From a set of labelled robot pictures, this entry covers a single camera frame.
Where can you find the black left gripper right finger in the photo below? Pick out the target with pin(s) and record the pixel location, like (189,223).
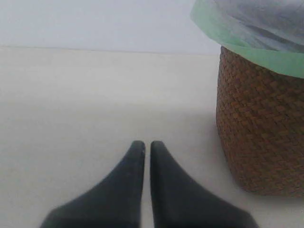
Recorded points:
(178,201)

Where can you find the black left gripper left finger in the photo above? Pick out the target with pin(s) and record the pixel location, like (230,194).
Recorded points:
(113,203)

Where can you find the white and green bin liner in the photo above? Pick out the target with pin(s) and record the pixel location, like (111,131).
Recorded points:
(269,33)

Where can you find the brown woven wicker basket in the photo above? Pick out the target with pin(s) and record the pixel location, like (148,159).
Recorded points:
(260,122)

